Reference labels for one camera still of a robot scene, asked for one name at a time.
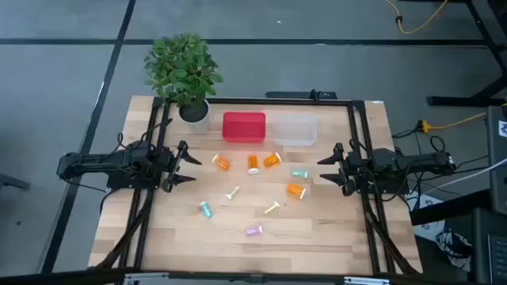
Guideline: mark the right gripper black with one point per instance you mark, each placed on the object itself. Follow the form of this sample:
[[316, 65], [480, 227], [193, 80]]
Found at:
[[350, 172]]

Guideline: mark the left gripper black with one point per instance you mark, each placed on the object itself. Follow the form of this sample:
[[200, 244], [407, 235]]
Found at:
[[170, 170]]

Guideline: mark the teal pill bottle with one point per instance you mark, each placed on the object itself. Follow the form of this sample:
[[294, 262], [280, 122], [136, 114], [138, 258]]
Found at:
[[300, 173], [206, 209]]

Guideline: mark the orange pill bottle white cap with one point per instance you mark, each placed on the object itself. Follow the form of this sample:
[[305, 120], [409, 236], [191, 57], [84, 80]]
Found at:
[[272, 159], [253, 163], [222, 162], [296, 191]]

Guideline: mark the cream pill bottle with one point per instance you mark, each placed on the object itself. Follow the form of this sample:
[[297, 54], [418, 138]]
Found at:
[[272, 207], [233, 192]]

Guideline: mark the purple pill bottle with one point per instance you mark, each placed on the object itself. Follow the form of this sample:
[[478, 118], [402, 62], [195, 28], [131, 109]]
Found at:
[[254, 230]]

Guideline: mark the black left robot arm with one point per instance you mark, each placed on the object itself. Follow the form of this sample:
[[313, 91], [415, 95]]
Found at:
[[99, 162]]

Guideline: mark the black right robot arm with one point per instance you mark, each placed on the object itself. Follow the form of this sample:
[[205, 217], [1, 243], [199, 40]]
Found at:
[[412, 162]]

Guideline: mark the clear plastic bin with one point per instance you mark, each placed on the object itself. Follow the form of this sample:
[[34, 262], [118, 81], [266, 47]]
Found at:
[[295, 130]]

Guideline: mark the red plastic bin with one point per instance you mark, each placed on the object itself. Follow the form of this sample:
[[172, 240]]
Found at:
[[244, 127]]

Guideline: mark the white plant pot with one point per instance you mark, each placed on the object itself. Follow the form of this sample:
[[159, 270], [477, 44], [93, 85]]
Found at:
[[194, 112]]

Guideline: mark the black bar device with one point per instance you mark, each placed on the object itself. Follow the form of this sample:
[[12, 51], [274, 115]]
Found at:
[[293, 95]]

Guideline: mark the green leafy plant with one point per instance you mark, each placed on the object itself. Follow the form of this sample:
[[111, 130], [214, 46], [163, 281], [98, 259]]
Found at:
[[182, 67]]

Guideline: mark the black table legs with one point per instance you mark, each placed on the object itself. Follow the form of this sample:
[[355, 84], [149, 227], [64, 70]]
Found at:
[[451, 101]]

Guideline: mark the black white patterned bag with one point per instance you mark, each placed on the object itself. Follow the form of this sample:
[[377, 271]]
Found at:
[[455, 249]]

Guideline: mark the black computer tower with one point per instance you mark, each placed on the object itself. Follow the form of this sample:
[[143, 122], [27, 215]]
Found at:
[[498, 166]]

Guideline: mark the dark chair leg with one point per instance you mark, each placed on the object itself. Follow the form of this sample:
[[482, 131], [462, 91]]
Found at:
[[14, 182]]

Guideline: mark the black desk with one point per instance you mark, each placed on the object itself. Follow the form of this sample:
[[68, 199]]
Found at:
[[491, 245]]

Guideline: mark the black aluminium table frame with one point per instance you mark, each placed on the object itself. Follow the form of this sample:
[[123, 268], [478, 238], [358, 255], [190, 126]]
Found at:
[[245, 101]]

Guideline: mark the silver metal bracket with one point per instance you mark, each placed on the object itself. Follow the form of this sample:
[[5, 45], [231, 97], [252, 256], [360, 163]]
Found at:
[[366, 281], [146, 278]]

